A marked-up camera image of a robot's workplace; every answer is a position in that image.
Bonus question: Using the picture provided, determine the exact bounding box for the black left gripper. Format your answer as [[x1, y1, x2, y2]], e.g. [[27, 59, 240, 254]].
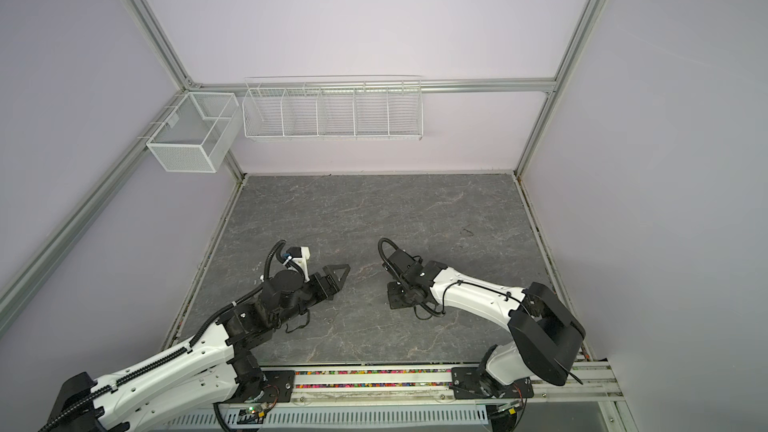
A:
[[273, 264, 350, 329]]

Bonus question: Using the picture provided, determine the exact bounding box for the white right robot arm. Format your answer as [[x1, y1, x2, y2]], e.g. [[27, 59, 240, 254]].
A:
[[377, 238, 586, 399]]

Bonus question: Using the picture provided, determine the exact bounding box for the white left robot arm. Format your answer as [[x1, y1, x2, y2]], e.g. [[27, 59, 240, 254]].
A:
[[42, 240, 351, 431]]

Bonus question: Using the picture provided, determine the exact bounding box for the white mesh box basket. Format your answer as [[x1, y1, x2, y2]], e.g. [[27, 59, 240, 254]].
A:
[[147, 92, 243, 173]]

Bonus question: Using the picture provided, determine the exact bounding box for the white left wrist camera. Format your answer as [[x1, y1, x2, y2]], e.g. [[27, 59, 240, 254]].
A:
[[282, 246, 311, 282]]

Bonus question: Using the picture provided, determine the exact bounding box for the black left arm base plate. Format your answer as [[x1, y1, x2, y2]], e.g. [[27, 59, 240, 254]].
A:
[[225, 369, 296, 404]]

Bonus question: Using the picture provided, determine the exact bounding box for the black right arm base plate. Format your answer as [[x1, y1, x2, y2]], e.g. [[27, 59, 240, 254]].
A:
[[449, 367, 534, 400]]

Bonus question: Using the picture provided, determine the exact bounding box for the white vented cable duct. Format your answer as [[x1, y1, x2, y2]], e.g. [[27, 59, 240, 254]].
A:
[[155, 404, 490, 431]]

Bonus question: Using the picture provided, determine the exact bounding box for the white wire shelf basket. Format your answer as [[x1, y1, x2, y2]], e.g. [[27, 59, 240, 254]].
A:
[[242, 76, 424, 141]]

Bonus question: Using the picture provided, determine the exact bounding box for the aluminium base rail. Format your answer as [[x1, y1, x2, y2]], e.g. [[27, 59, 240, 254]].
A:
[[119, 361, 625, 412]]

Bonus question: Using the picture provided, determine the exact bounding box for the aluminium frame post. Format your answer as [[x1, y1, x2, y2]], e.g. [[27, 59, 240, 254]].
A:
[[514, 0, 607, 179]]

